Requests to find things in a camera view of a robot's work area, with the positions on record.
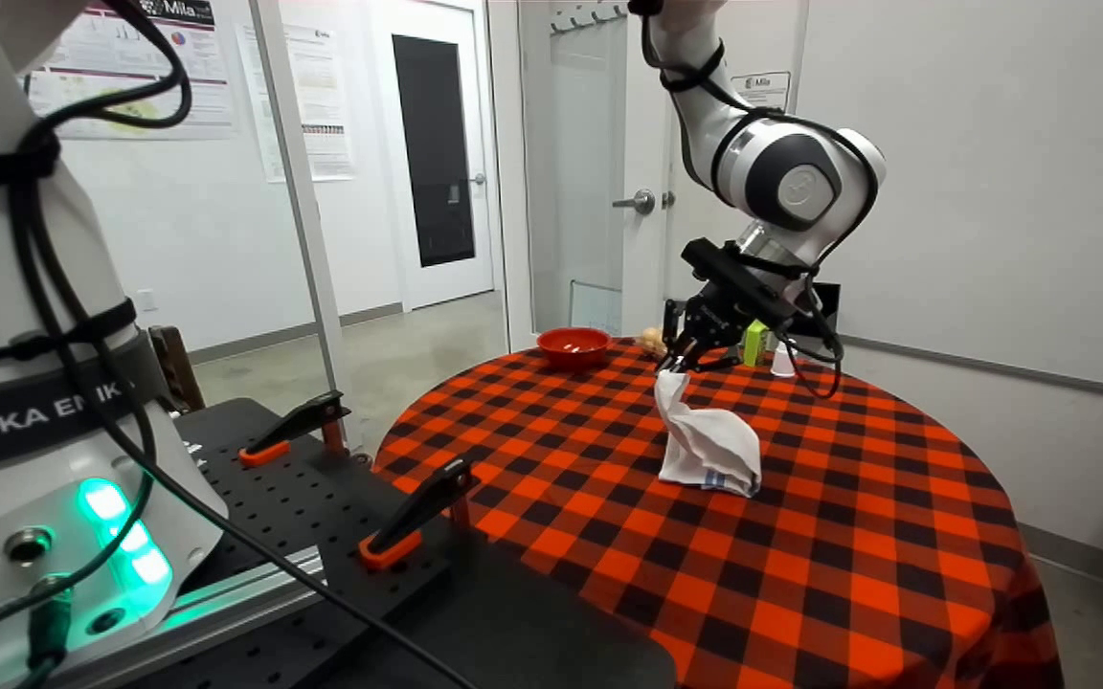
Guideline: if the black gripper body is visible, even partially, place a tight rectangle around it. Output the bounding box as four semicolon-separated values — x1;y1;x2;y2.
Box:
666;295;751;362

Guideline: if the white towel with blue stripes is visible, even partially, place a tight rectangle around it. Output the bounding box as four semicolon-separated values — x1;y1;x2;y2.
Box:
654;373;762;499

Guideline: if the green bottle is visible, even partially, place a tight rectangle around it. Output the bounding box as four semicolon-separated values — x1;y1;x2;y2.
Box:
740;323;770;369

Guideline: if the white salt shaker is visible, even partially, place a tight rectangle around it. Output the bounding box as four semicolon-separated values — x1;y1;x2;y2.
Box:
770;342;795;378

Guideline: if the red bowl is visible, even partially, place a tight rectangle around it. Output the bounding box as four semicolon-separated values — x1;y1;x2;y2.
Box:
537;330;611;373

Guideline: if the white door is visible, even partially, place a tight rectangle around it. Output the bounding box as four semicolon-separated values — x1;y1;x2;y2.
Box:
516;0;675;339

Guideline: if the orange black checkered tablecloth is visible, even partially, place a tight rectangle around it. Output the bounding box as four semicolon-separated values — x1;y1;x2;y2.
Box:
379;342;1066;689

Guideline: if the orange black clamp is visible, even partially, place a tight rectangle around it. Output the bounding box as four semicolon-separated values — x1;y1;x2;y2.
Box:
357;460;475;575
236;392;347;470

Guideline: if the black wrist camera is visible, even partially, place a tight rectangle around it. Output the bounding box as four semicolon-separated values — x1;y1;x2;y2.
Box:
682;238;834;344

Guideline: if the black wall holder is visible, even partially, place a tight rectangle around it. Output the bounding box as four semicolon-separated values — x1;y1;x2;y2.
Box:
813;284;843;330

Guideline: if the silver door handle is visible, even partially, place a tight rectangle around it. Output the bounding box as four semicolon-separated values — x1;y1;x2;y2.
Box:
611;192;654;214

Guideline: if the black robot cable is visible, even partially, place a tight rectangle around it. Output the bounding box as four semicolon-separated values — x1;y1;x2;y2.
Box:
785;284;849;404

